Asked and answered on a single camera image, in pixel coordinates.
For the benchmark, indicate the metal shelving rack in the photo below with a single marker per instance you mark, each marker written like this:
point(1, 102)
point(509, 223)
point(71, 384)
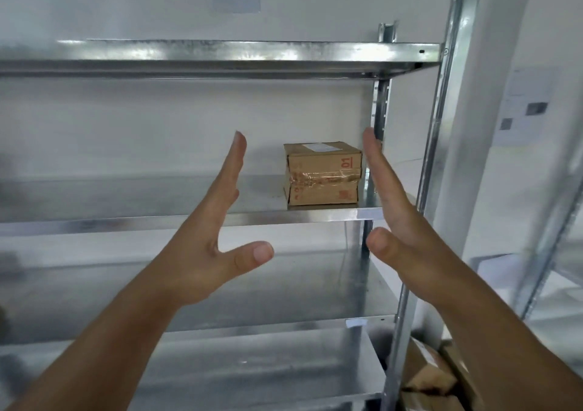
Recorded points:
point(182, 51)

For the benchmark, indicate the small box with red print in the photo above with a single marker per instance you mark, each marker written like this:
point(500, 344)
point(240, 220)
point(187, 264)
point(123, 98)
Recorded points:
point(319, 187)

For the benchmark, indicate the person's left hand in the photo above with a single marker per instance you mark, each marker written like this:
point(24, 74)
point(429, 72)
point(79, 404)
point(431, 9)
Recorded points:
point(196, 265)

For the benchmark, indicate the person's right hand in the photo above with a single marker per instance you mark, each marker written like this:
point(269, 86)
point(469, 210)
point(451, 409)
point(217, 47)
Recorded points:
point(419, 251)

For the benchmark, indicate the person's left forearm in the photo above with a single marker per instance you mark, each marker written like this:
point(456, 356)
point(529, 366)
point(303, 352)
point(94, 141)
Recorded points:
point(100, 351)

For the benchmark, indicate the wall paper with dark squares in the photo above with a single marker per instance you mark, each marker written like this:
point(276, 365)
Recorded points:
point(524, 101)

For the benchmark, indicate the grey metal storage rack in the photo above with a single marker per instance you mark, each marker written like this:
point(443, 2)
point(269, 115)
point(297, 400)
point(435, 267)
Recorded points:
point(551, 251)

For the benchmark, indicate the pile of crated cardboard parcels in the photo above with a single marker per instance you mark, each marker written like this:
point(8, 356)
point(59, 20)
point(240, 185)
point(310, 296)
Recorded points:
point(428, 374)

